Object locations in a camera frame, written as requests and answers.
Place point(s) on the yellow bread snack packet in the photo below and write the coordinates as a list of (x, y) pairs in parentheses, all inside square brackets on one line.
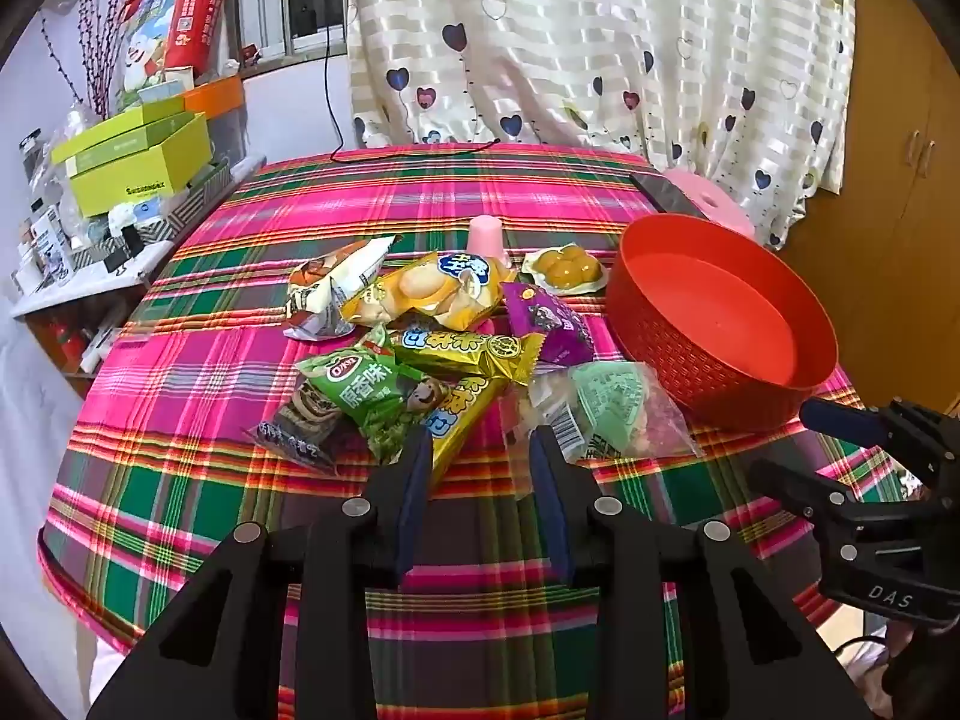
[(420, 289)]

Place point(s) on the gold snack packet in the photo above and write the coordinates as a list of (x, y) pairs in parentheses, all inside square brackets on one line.
[(469, 412), (480, 352)]

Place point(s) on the black smartphone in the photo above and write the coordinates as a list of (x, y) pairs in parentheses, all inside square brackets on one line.
[(664, 195)]

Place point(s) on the red gift bag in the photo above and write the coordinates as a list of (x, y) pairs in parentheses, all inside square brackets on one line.
[(196, 15)]

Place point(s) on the white shelf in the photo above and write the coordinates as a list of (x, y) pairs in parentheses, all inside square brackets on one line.
[(90, 289)]

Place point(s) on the clear packet of yellow pastries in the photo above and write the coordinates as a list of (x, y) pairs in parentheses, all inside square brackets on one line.
[(566, 266)]

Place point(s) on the flat lime green box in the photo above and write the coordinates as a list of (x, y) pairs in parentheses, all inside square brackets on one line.
[(112, 131)]

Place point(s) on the dark brown snack packet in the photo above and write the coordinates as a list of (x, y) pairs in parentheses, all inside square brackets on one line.
[(300, 420)]

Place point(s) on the colourful printed bag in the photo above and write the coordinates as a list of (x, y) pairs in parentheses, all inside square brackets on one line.
[(142, 52)]

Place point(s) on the clear packet with green label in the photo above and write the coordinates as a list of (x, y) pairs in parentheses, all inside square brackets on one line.
[(607, 397)]

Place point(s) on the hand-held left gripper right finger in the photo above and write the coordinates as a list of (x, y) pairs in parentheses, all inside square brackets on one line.
[(551, 495)]

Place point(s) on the orange box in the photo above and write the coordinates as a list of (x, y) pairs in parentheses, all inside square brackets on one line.
[(217, 94)]

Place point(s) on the purple snack packet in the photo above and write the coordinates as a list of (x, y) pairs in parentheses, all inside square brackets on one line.
[(551, 322)]

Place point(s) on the pink jelly cup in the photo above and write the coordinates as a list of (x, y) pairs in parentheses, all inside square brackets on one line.
[(486, 236)]

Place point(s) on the red plastic basket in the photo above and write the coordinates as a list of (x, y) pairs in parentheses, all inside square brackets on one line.
[(720, 330)]

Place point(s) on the window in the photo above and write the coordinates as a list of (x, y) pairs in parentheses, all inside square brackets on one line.
[(300, 0)]

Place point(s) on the white brown snack packet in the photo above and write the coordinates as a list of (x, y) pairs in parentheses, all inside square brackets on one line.
[(330, 285)]

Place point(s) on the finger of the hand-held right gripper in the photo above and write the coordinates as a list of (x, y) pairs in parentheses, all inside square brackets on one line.
[(802, 491), (844, 421)]

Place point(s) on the purple dried branches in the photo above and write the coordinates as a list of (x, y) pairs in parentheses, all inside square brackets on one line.
[(97, 82)]

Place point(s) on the pink green plaid tablecloth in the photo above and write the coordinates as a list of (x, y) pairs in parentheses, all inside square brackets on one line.
[(225, 390)]

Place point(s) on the black white striped box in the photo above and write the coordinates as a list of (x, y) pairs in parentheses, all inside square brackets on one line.
[(199, 199)]

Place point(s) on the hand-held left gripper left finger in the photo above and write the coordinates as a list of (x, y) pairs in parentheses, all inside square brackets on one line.
[(416, 487)]

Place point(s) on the wooden wardrobe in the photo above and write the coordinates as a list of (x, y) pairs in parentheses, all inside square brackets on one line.
[(892, 240)]

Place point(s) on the tall lime green box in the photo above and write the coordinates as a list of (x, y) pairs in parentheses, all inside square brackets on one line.
[(127, 180)]

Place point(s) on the green snack packet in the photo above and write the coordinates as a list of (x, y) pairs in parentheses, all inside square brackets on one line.
[(360, 382)]

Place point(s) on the pink plastic stool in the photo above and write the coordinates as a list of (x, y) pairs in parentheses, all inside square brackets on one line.
[(712, 199)]

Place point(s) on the white heart print curtain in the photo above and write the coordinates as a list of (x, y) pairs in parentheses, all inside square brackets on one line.
[(600, 52)]

